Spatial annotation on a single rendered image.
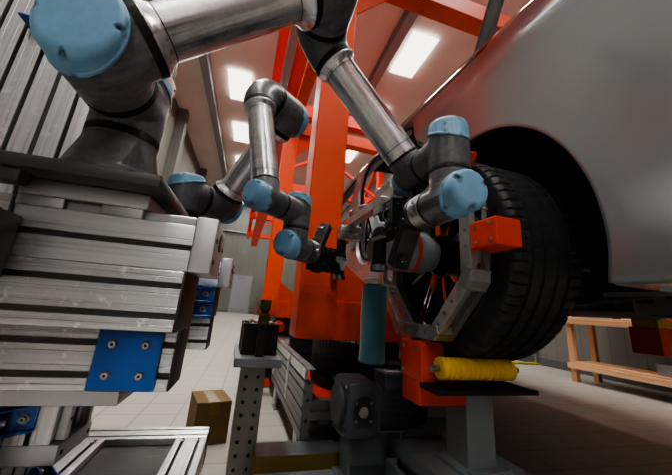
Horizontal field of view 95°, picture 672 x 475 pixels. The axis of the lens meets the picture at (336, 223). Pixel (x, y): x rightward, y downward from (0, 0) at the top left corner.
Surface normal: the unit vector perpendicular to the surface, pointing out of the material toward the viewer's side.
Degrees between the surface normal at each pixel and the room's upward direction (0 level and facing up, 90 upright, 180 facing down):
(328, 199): 90
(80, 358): 90
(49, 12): 94
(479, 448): 90
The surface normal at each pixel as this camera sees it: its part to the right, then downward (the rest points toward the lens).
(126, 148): 0.73, -0.40
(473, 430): 0.30, -0.23
